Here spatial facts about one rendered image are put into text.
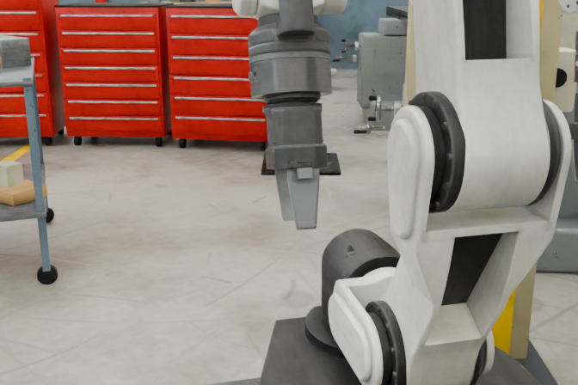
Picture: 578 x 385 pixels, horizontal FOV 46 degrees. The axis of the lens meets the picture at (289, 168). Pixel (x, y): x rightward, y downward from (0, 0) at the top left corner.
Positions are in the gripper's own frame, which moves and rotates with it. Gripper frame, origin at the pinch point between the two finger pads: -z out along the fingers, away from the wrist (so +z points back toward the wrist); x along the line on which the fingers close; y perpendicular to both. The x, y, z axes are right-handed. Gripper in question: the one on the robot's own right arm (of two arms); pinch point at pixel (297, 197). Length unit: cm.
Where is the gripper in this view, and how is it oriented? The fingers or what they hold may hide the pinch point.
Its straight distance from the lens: 74.7
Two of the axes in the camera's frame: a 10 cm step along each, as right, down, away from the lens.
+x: 1.3, 0.1, -9.9
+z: -0.5, -10.0, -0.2
